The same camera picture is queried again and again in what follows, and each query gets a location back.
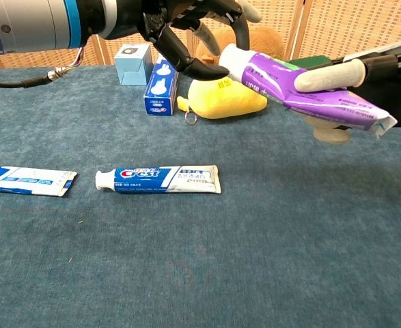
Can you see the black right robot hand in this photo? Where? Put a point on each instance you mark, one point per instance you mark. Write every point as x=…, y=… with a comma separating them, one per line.
x=384, y=71

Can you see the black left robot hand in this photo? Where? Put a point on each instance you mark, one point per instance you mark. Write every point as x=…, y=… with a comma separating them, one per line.
x=171, y=44

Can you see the purple toothpaste tube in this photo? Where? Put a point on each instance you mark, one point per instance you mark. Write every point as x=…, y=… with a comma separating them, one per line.
x=272, y=78

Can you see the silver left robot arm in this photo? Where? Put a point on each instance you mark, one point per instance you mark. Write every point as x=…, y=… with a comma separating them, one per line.
x=26, y=24

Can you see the blue toothpaste carton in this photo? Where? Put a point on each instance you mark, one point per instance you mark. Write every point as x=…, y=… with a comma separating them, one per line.
x=159, y=92

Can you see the blue Crest toothpaste tube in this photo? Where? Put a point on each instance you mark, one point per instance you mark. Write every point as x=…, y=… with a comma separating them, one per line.
x=142, y=179

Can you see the flat toothpaste carton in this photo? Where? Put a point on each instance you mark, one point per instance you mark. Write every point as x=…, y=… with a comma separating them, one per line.
x=22, y=179

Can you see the small light blue box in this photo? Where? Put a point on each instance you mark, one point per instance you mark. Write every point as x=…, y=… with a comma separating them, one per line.
x=132, y=65

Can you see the wicker folding screen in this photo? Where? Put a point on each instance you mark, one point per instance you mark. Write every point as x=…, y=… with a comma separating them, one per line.
x=357, y=20

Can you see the green yellow sponge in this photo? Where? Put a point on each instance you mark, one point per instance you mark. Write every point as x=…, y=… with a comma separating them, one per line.
x=311, y=61

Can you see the yellow plush toy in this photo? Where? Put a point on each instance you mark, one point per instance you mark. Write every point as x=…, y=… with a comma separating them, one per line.
x=220, y=100

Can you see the brown plush toy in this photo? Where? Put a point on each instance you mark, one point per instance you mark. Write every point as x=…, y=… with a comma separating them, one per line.
x=268, y=41

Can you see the blue table cloth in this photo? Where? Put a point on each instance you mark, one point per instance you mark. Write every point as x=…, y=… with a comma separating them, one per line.
x=200, y=246

